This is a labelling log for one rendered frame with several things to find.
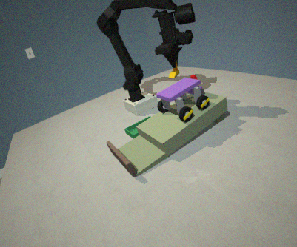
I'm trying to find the olive green ramp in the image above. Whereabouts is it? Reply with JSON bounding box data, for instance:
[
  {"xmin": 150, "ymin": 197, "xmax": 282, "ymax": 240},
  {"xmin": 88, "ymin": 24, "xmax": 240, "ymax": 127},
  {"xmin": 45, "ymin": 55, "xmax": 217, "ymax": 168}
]
[{"xmin": 106, "ymin": 88, "xmax": 227, "ymax": 177}]

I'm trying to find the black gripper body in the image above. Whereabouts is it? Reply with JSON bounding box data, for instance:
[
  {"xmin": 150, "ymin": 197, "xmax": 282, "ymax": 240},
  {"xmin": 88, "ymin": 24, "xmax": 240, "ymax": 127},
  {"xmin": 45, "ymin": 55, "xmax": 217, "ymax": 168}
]
[{"xmin": 155, "ymin": 26, "xmax": 185, "ymax": 55}]

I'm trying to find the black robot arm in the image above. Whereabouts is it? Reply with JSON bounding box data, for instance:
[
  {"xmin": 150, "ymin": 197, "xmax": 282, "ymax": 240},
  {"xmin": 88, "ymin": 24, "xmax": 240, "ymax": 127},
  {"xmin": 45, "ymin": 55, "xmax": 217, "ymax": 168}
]
[{"xmin": 97, "ymin": 0, "xmax": 196, "ymax": 102}]

